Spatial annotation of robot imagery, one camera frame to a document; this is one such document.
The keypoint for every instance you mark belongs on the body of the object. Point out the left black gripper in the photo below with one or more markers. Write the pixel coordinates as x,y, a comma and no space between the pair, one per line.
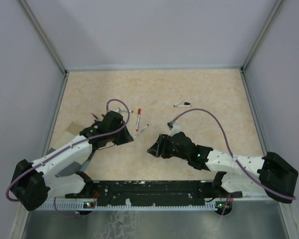
127,137

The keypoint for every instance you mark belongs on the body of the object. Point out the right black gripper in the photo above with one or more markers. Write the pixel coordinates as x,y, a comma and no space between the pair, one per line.
160,147

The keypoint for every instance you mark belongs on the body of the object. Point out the blue end white pen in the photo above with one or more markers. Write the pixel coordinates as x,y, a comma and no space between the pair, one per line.
141,131

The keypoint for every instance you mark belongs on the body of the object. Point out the red capped white pen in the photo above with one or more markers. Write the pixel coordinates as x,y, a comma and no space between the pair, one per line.
138,119

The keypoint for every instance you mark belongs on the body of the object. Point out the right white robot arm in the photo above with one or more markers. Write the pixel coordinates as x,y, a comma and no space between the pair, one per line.
269,174

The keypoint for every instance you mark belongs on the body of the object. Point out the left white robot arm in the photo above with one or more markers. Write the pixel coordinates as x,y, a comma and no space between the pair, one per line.
35,182

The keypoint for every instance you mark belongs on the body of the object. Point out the black tip white pen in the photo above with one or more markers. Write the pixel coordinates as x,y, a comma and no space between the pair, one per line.
176,104

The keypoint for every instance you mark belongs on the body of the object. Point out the black capped white pen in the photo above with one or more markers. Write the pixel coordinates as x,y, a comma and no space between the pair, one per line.
185,104

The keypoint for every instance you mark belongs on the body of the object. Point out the brown cardboard piece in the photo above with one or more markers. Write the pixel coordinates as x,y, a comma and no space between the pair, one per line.
74,128

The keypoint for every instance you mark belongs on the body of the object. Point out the grey tape patch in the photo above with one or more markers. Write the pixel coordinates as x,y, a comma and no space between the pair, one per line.
69,169

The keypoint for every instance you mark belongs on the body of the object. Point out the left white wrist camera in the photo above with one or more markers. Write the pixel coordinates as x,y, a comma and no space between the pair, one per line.
117,110

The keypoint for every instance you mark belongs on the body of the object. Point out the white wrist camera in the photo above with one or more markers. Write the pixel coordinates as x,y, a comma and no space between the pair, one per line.
117,110
174,128

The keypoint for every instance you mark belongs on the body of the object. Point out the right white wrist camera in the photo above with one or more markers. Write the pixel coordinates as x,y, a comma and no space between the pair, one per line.
174,128

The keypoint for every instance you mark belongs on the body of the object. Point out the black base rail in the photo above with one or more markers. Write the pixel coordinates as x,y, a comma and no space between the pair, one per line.
149,193

